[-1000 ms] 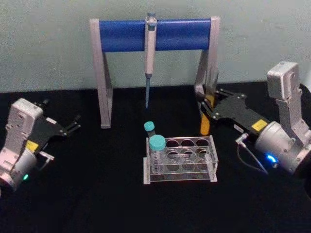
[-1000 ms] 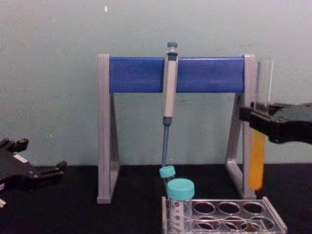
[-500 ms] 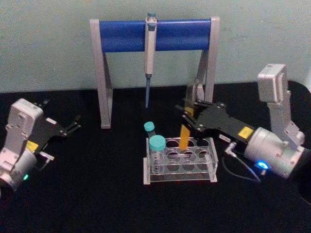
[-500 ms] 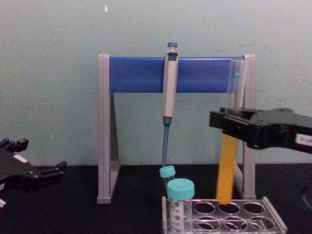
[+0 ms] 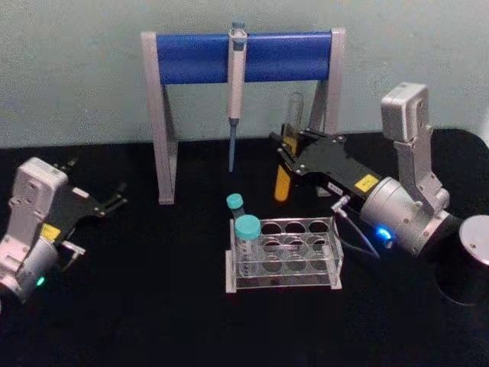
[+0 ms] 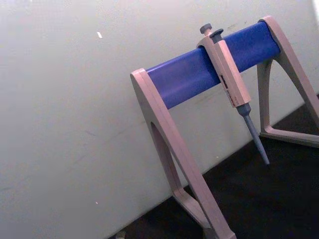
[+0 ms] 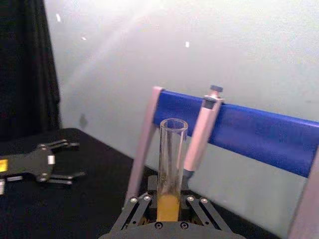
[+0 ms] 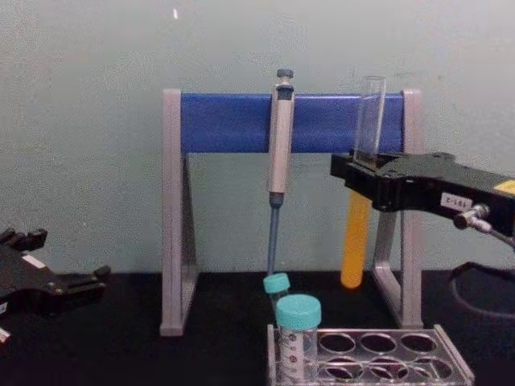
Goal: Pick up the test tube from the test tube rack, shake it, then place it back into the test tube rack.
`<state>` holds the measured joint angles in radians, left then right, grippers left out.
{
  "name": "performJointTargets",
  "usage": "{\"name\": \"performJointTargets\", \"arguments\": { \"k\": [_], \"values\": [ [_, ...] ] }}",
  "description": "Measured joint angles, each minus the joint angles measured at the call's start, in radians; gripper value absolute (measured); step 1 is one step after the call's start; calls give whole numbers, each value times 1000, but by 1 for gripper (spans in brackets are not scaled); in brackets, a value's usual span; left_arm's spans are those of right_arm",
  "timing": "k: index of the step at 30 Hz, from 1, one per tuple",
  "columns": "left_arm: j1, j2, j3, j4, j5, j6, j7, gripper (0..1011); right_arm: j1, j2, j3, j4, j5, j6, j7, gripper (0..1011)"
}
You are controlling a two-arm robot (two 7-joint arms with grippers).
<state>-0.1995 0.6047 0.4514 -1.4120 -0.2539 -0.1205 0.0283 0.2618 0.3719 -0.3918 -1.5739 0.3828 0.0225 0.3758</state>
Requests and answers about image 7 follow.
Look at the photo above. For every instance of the clear tube with orange liquid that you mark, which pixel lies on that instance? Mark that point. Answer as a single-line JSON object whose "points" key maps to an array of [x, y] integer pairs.
{"points": [[169, 174]]}

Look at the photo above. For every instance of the black table cloth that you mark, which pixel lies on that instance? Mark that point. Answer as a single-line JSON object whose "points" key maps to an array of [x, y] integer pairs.
{"points": [[74, 211]]}

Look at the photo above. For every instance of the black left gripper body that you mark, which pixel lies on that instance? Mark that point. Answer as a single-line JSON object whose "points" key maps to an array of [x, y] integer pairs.
{"points": [[30, 164]]}

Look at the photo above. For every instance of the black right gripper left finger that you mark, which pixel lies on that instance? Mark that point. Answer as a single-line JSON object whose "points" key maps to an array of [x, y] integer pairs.
{"points": [[135, 211]]}

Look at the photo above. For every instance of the blue rack with silver bars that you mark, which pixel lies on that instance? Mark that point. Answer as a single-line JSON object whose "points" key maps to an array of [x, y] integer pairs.
{"points": [[249, 134]]}

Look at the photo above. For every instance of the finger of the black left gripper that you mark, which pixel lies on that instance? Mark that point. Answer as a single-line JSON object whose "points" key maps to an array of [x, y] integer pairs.
{"points": [[65, 178], [65, 146]]}

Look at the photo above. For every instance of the black curtain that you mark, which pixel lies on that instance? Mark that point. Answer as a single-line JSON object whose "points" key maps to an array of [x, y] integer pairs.
{"points": [[25, 69]]}

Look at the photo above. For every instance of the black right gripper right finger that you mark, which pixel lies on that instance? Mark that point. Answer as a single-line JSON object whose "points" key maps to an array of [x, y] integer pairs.
{"points": [[202, 211]]}

